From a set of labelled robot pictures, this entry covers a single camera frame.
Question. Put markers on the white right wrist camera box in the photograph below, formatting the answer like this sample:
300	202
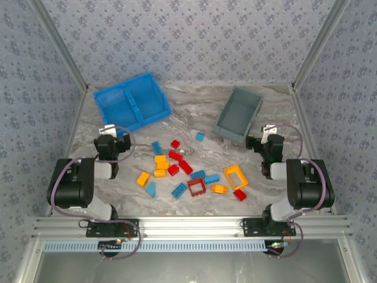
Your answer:
269	131

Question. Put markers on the red lego window frame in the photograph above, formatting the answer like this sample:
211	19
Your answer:
191	188

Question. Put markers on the long red lego brick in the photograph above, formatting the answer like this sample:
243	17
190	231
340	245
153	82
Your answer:
185	167

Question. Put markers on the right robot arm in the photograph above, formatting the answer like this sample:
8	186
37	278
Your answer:
309	182

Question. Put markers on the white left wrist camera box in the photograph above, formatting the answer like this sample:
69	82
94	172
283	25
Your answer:
107	129

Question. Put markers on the aluminium cross beam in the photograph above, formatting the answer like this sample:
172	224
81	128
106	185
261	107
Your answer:
191	227

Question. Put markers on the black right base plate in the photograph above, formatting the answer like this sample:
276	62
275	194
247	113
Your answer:
250	227

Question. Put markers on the aluminium side rail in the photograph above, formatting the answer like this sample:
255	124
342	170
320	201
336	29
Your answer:
69	147
312	147

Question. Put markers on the blue two-compartment plastic bin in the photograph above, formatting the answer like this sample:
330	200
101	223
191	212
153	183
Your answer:
117	103

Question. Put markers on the light blue sloped lego piece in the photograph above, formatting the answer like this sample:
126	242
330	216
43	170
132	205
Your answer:
151	189

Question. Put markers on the yellow lego brick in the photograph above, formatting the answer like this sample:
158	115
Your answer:
160	173
160	158
219	189
163	165

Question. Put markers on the small red lego brick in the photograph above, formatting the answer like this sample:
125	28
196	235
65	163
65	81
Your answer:
175	144

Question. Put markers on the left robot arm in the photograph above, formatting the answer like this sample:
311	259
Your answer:
73	182

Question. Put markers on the light blue small lego brick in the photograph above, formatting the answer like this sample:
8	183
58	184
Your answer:
200	136

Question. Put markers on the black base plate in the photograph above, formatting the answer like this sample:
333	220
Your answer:
132	228
250	227

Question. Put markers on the red studded lego brick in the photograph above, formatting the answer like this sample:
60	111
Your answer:
175	155

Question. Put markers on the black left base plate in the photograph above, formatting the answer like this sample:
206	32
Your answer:
132	228

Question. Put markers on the yellow lego window frame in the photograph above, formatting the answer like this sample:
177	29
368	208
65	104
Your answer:
228	177

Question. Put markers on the small circuit board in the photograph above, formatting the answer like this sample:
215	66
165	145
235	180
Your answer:
110	245
277	246

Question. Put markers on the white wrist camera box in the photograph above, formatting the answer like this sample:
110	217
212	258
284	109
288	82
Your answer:
269	131
107	129

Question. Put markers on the red square lego brick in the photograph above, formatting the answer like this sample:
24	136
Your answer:
173	170

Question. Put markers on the grey plastic bin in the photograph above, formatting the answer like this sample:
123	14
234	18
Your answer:
235	118

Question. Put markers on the orange-yellow lego brick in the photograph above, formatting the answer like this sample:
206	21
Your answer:
143	178

